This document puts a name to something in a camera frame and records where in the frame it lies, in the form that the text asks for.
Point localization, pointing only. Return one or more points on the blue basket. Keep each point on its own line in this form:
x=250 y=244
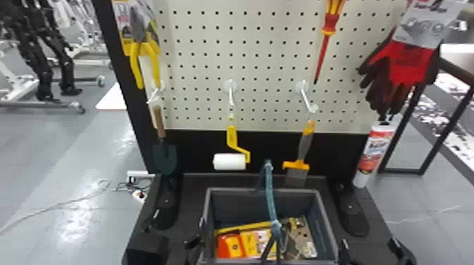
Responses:
x=229 y=207

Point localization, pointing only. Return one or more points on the white pegboard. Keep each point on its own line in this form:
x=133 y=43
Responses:
x=266 y=55

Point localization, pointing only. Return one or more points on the white power strip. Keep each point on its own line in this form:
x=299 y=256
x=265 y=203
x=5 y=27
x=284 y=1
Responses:
x=137 y=174

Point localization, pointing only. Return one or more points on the orange and yellow tool packet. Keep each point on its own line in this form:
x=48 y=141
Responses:
x=237 y=245

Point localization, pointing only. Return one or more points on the tool on brown card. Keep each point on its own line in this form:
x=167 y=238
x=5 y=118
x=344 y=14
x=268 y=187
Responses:
x=301 y=237

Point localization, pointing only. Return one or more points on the yellow pliers on card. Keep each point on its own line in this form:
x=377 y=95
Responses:
x=142 y=50

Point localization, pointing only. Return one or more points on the white sealant tube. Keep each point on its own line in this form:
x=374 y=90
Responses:
x=374 y=148

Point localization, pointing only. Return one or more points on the red and yellow screwdriver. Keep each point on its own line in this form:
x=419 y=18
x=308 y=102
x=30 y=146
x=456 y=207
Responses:
x=329 y=26

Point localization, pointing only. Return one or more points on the red and black gloves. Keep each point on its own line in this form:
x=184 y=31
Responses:
x=403 y=63

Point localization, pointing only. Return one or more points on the grey side table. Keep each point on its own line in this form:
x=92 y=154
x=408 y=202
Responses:
x=455 y=55

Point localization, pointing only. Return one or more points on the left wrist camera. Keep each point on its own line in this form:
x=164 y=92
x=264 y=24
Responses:
x=147 y=248

